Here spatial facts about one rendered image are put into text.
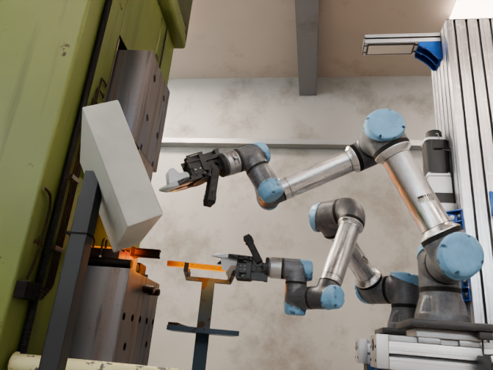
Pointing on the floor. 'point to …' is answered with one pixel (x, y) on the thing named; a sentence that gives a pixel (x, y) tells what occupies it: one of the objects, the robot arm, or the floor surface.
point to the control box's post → (72, 277)
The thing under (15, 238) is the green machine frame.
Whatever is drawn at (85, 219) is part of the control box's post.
